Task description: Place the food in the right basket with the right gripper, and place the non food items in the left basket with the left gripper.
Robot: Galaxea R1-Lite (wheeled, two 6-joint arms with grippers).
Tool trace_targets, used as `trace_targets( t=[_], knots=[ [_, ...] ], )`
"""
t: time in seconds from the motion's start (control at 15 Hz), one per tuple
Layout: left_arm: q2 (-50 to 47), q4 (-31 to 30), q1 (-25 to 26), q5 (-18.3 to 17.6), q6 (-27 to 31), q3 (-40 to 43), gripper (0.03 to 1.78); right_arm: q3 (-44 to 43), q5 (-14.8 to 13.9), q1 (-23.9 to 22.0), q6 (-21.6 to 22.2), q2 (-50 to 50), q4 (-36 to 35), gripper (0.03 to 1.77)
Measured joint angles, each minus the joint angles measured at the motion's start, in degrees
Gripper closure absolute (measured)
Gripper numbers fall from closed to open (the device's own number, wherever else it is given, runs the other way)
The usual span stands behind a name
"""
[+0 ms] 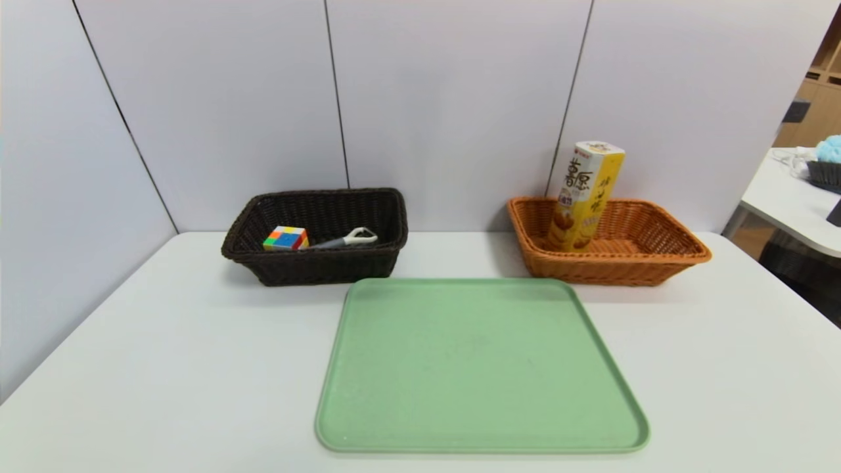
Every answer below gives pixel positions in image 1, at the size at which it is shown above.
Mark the cream peeler with grey handle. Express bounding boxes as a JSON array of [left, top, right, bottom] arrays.
[[309, 227, 380, 251]]

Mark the small dark background basket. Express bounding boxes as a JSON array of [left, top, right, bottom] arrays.
[[806, 160, 841, 194]]

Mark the yellow potato chip box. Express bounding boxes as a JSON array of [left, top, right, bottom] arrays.
[[547, 140, 627, 252]]

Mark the dark brown wicker basket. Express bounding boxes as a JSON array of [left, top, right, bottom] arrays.
[[220, 188, 409, 287]]

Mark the orange wicker basket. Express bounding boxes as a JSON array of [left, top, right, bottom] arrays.
[[508, 196, 713, 287]]

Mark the white background table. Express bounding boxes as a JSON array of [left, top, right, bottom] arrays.
[[721, 148, 841, 258]]

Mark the multicoloured puzzle cube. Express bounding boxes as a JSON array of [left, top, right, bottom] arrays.
[[263, 225, 310, 252]]

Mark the wooden shelf unit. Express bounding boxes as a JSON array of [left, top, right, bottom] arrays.
[[773, 7, 841, 148]]

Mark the light green plastic tray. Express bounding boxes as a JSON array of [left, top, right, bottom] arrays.
[[315, 277, 651, 455]]

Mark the white crumpled cloth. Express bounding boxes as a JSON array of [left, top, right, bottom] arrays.
[[772, 147, 819, 179]]

